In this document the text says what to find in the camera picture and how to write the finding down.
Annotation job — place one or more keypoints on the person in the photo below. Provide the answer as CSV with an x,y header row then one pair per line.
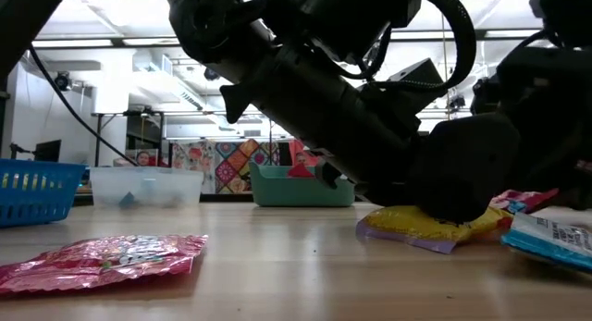
x,y
143,158

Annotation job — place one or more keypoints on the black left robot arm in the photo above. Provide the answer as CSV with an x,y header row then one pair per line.
x,y
217,20

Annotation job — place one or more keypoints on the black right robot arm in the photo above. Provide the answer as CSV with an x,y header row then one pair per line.
x,y
569,11

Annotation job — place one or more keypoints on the colourful patchwork quilt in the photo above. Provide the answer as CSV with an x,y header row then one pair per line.
x,y
231,168

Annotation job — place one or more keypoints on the blue plastic basket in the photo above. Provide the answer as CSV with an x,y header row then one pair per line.
x,y
41,210

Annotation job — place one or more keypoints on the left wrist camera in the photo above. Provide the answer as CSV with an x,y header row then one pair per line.
x,y
361,16

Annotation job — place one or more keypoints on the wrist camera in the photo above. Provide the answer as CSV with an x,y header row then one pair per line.
x,y
485,96
361,16

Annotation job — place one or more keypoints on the teal plastic bin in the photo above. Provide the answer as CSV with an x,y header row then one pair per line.
x,y
287,193

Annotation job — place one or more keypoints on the black workbench frame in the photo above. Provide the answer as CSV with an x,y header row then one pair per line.
x,y
98,136

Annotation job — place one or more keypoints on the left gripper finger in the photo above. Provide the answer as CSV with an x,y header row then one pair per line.
x,y
462,173
329,174

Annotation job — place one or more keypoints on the clear plastic container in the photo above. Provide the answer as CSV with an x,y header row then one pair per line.
x,y
148,182

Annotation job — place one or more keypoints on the yellow Sour Patch candy pack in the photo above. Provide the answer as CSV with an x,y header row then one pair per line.
x,y
402,228

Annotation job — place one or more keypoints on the black hanging camera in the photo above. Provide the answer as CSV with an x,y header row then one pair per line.
x,y
212,74
63,82
457,102

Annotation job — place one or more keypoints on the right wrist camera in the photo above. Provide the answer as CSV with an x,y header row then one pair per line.
x,y
485,96

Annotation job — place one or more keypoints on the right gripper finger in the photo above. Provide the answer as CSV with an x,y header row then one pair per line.
x,y
564,173

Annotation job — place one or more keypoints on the red cloth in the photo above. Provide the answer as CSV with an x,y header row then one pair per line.
x,y
295,147

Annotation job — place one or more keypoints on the black monitor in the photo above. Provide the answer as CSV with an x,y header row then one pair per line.
x,y
48,151

